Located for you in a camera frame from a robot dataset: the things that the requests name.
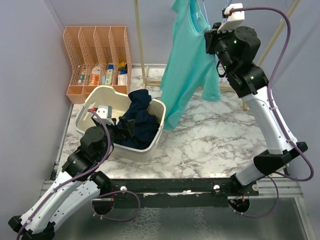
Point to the white blue box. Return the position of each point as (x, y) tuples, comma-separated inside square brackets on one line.
[(122, 78)]

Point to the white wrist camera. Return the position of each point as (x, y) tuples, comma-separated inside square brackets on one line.
[(234, 18), (105, 113)]

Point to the light blue wire hanger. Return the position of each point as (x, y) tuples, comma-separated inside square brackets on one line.
[(228, 3)]

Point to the orange white packet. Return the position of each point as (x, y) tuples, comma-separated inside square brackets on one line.
[(94, 76)]

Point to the orange plastic file organizer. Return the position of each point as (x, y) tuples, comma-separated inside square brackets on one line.
[(88, 46)]

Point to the teal t shirt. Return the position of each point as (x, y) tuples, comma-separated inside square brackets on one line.
[(189, 66)]

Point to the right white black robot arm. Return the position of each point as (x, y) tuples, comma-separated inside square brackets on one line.
[(236, 50)]

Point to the green white box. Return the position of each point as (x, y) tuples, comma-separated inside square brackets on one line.
[(109, 74)]

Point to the yellow black sponge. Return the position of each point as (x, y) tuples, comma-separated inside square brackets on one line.
[(122, 66)]

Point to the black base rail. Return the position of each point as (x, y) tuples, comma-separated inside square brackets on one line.
[(168, 192)]

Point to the navy blue t shirt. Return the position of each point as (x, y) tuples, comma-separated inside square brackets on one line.
[(146, 125)]

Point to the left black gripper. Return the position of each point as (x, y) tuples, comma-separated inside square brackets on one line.
[(122, 133)]

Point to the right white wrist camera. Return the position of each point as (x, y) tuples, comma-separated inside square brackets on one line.
[(234, 18)]

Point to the wooden clothes rack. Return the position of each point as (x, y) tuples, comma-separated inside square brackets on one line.
[(223, 87)]

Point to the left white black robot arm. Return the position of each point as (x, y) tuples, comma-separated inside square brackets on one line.
[(79, 182)]

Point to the small bottle in organizer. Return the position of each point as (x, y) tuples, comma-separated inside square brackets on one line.
[(81, 78)]

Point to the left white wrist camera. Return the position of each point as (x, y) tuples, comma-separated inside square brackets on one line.
[(105, 113)]

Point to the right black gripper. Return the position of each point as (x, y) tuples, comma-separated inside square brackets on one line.
[(212, 35)]

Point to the cream plastic laundry basket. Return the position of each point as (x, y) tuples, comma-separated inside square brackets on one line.
[(106, 95)]

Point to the blue hanger of teal shirt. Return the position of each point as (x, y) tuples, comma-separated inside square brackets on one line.
[(199, 20)]

